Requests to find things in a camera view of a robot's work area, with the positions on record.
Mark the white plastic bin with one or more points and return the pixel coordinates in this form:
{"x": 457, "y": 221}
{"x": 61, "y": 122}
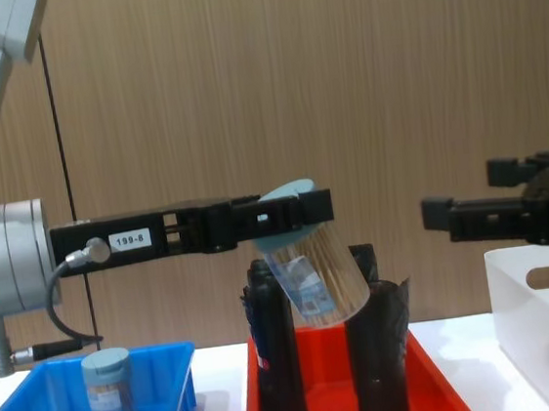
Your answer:
{"x": 548, "y": 334}

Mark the red plastic bin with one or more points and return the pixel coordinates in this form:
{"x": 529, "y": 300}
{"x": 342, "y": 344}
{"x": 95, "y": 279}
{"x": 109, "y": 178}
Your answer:
{"x": 332, "y": 405}

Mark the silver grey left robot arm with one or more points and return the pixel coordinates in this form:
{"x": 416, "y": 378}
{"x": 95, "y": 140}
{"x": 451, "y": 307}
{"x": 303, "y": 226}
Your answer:
{"x": 10, "y": 258}

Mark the clear toothpick jar blue lid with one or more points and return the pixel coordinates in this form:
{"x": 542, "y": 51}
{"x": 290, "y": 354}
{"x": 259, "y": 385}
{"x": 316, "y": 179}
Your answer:
{"x": 111, "y": 394}
{"x": 326, "y": 278}

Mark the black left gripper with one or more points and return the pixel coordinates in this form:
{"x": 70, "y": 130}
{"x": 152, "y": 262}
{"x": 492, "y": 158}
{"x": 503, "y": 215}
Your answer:
{"x": 193, "y": 226}

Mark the black cylinder bottle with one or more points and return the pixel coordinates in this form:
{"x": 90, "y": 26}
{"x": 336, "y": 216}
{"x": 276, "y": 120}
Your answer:
{"x": 378, "y": 351}
{"x": 277, "y": 362}
{"x": 363, "y": 265}

